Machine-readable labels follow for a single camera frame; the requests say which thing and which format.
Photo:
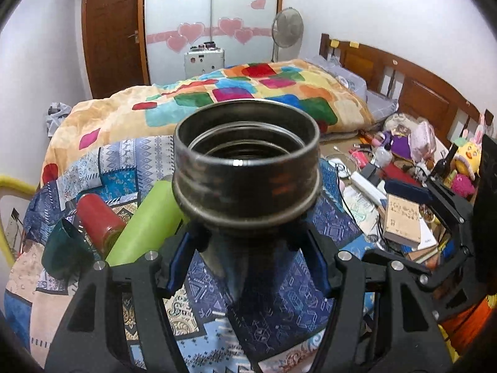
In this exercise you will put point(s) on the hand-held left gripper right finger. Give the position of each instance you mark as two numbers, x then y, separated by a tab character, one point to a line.
319	265

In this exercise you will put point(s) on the dark metal cup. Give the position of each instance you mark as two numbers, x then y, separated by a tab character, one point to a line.
244	186

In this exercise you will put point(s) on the pink pouch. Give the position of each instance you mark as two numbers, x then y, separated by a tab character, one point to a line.
423	140

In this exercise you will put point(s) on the red book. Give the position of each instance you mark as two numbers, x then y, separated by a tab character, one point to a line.
400	173

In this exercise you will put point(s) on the dark green translucent cup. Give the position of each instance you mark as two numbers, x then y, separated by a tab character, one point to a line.
62	254

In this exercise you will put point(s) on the tan book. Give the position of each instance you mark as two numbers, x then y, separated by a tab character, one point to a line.
403	217

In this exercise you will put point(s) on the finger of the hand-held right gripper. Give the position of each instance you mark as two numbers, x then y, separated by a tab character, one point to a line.
446	279
438	202

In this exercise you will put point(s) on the frosted wardrobe with pink hearts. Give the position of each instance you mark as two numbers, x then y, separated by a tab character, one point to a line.
174	0

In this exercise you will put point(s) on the wooden headboard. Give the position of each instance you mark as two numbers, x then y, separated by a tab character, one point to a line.
427	93

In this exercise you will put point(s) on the yellow plush toy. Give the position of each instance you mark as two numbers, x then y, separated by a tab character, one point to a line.
470	155

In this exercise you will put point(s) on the purple toy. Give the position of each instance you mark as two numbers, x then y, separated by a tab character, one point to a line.
402	143

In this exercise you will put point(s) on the grey crumpled cloth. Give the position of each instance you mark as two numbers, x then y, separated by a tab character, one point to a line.
58	118

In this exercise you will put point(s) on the printed paper sheet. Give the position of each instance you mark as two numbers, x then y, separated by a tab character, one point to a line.
357	209

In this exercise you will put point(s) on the grey pillow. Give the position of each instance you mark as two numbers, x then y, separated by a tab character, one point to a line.
381	103
341	74

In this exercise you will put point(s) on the lime green cup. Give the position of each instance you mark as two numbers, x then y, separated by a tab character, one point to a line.
147	225

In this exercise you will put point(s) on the magenta plush toy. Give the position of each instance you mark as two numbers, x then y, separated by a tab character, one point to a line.
464	185

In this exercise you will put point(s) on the standing electric fan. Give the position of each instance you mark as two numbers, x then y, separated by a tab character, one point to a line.
287	27

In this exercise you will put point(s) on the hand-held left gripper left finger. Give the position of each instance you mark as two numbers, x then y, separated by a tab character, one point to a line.
179	258

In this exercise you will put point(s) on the yellow rail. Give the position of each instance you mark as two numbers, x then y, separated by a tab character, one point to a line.
15	183

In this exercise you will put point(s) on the red bottle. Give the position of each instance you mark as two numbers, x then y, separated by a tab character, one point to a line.
97	213

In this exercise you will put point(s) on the brown wooden door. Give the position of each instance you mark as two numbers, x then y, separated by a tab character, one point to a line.
112	39

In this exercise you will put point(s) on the colourful patchwork quilt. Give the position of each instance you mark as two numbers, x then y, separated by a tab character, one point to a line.
116	116

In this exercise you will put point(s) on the dark wine bottle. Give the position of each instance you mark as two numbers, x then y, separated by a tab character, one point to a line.
444	163

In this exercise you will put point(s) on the white box appliance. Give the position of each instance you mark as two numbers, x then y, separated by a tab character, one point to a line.
204	64

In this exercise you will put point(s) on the orange cloth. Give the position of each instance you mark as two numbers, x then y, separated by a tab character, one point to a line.
466	330

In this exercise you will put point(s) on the blue patterned bedsheet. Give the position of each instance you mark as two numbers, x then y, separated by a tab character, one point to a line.
116	171

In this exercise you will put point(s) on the long white box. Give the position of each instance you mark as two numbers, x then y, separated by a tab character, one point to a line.
367	185

